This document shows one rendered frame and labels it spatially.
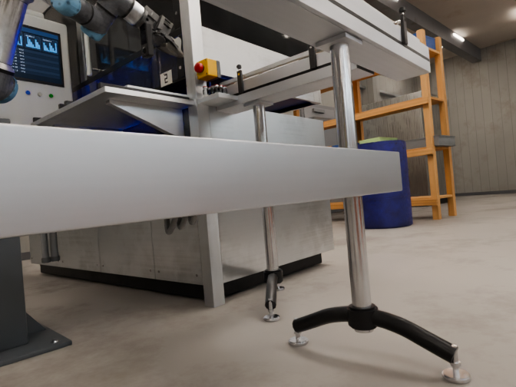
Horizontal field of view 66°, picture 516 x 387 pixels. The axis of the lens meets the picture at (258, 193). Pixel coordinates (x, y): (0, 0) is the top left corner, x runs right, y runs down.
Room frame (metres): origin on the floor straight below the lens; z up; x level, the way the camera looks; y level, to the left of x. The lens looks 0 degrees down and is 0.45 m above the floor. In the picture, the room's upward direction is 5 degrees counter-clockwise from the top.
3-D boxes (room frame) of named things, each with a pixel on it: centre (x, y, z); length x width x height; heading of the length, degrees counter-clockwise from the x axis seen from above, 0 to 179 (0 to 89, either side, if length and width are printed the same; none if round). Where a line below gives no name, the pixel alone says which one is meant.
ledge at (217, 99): (1.67, 0.13, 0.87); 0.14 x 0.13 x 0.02; 139
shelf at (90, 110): (1.78, 0.60, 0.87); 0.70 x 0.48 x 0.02; 49
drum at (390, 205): (4.42, -1.38, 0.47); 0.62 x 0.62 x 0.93
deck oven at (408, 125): (8.28, -3.03, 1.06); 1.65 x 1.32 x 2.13; 44
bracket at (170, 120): (1.61, 0.42, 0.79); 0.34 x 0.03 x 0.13; 139
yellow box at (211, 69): (1.64, 0.16, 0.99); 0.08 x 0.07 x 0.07; 139
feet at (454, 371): (1.05, -0.25, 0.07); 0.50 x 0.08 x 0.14; 49
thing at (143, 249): (2.72, 0.67, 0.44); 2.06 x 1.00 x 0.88; 49
